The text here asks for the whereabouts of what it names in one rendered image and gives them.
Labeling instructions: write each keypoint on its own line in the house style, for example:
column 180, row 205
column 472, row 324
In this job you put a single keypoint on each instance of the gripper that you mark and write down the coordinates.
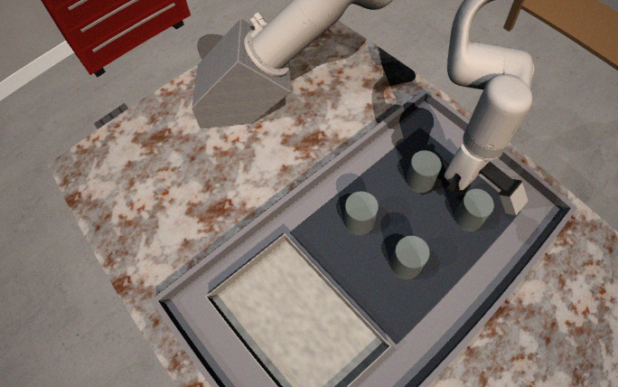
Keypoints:
column 465, row 167

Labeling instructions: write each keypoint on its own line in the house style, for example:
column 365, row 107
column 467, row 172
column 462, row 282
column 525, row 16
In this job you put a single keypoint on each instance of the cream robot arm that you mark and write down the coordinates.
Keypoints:
column 505, row 100

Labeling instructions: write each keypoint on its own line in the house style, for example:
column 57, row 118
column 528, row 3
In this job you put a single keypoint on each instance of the clear glass jar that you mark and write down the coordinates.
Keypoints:
column 473, row 210
column 360, row 213
column 409, row 257
column 423, row 171

